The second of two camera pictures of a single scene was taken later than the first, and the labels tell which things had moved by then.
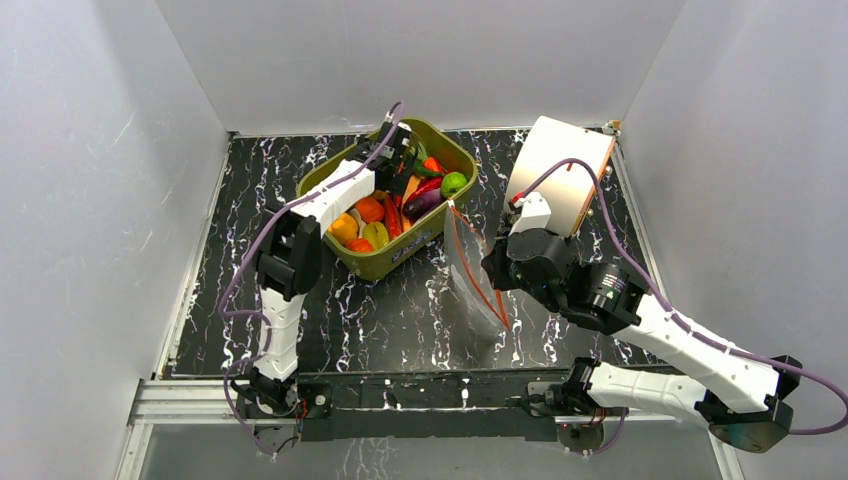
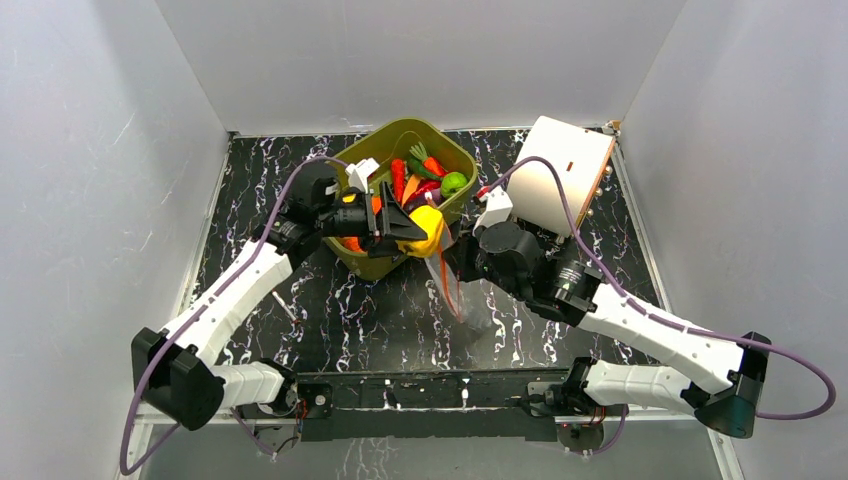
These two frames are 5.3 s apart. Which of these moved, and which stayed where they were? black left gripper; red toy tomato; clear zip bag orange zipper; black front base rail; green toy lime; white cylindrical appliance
Moved: clear zip bag orange zipper; black left gripper
Stayed: red toy tomato; black front base rail; green toy lime; white cylindrical appliance
